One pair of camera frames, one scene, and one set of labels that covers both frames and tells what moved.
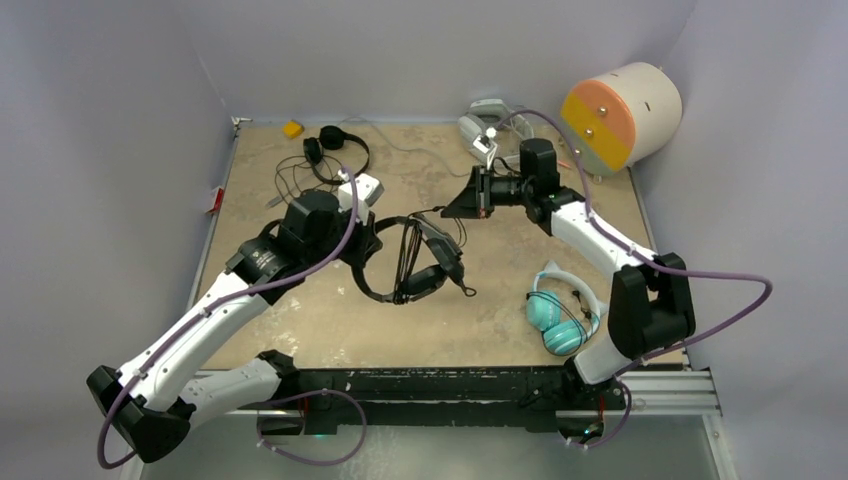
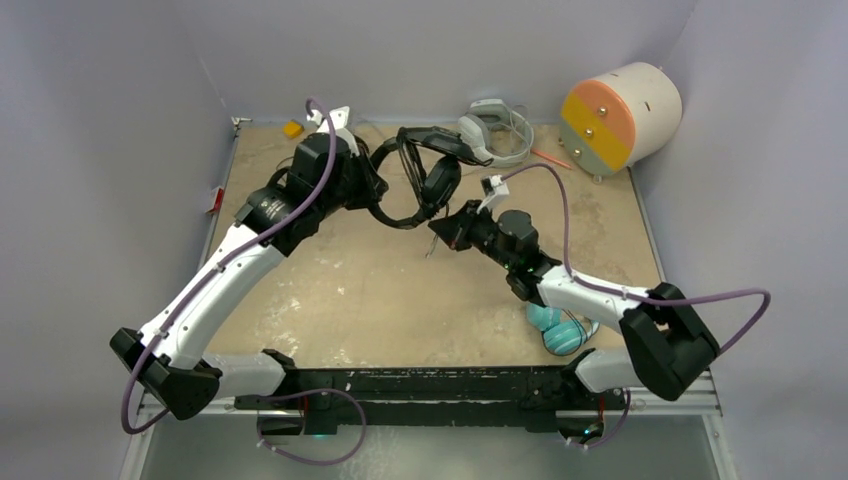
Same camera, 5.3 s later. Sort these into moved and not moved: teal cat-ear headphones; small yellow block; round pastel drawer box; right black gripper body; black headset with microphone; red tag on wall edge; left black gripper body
Moved: black headset with microphone; left black gripper body; right black gripper body
Not moved: small yellow block; round pastel drawer box; teal cat-ear headphones; red tag on wall edge
